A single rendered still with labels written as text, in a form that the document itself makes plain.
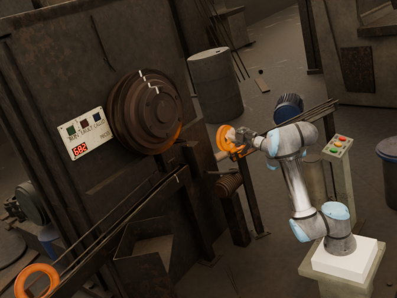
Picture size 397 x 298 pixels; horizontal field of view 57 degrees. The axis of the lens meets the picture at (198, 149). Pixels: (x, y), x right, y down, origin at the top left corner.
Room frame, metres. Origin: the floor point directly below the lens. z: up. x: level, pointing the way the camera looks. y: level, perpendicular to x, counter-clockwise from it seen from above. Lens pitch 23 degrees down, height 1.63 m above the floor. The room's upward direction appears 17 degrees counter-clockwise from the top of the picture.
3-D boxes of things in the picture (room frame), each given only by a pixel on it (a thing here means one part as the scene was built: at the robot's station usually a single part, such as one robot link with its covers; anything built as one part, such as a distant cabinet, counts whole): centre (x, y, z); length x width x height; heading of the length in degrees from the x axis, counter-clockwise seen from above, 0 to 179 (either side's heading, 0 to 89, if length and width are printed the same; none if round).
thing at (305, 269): (1.38, -0.52, 0.28); 0.32 x 0.32 x 0.04; 45
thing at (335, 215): (1.37, -0.51, 0.53); 0.13 x 0.12 x 0.14; 91
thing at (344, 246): (1.38, -0.52, 0.41); 0.15 x 0.15 x 0.10
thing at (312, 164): (2.01, -0.66, 0.26); 0.12 x 0.12 x 0.52
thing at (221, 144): (1.98, -0.17, 0.83); 0.16 x 0.03 x 0.16; 135
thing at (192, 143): (2.14, 0.04, 0.68); 0.11 x 0.08 x 0.24; 45
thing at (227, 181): (2.10, -0.13, 0.27); 0.22 x 0.13 x 0.53; 135
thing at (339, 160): (1.92, -0.80, 0.31); 0.24 x 0.16 x 0.62; 135
